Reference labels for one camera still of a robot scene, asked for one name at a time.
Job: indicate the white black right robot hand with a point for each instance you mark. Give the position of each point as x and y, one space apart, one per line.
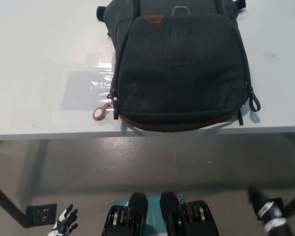
266 210

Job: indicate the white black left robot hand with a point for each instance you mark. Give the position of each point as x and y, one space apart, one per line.
64 221

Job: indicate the dark grey fabric backpack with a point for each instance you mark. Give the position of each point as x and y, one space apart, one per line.
182 73

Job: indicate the clear plastic bag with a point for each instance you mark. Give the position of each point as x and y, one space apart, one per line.
86 91

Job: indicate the round brown leather tag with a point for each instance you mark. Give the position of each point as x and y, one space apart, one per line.
98 114

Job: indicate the clear plastic sleeve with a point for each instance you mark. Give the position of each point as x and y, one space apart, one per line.
98 76

